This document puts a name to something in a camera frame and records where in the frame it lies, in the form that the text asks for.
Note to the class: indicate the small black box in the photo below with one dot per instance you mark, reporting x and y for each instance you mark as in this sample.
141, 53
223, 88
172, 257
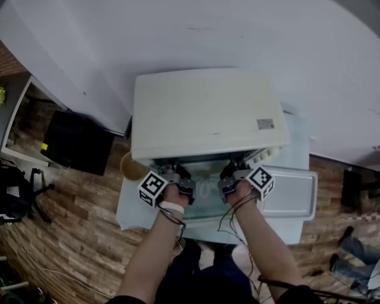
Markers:
354, 188

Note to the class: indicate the silver baking tray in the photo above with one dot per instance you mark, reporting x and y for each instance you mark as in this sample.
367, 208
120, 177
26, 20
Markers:
288, 195

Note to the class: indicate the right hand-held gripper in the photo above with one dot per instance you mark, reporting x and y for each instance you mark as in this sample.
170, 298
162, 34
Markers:
259, 182

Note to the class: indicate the person's right forearm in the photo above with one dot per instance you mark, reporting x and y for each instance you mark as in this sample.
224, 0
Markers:
263, 249

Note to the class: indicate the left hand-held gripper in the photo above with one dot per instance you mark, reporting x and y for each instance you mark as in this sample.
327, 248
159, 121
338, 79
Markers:
152, 188

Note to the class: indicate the grey desk with white frame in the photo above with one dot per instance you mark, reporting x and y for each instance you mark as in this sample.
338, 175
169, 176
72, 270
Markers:
3, 122

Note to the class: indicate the person's dark clothing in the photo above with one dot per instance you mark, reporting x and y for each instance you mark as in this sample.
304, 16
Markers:
209, 280

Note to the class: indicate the person's left forearm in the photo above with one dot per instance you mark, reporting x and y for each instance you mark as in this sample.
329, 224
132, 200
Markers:
149, 255

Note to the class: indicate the white toaster oven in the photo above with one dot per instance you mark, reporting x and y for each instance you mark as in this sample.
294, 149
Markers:
202, 106

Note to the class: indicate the black office chair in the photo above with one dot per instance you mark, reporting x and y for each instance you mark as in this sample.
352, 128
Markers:
9, 188

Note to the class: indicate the white wristband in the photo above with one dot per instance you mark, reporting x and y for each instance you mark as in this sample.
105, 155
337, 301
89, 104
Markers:
172, 207

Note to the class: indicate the black cabinet with yellow sticker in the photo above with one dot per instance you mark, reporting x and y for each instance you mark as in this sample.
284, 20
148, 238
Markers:
77, 142

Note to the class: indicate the brown wooden bowl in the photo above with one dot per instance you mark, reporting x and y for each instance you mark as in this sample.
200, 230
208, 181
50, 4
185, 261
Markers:
131, 168

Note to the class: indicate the person's right hand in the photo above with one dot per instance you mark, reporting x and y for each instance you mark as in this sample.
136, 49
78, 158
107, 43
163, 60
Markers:
242, 195

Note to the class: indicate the person's left hand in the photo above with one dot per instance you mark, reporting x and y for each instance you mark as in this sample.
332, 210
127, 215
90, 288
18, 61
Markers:
175, 196

